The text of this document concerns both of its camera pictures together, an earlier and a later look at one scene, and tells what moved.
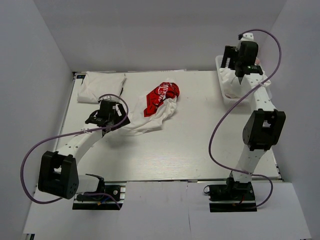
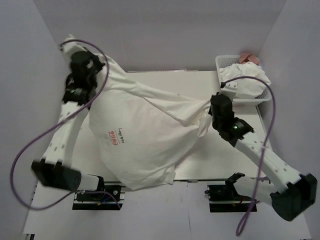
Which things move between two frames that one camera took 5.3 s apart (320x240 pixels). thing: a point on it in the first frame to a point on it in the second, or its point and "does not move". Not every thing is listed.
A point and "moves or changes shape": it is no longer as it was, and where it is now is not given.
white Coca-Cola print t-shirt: (149, 112) moves or changes shape
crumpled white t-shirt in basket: (233, 88) does not move
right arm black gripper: (228, 52) to (210, 111)
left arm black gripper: (122, 118) to (99, 65)
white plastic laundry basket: (245, 102) does not move
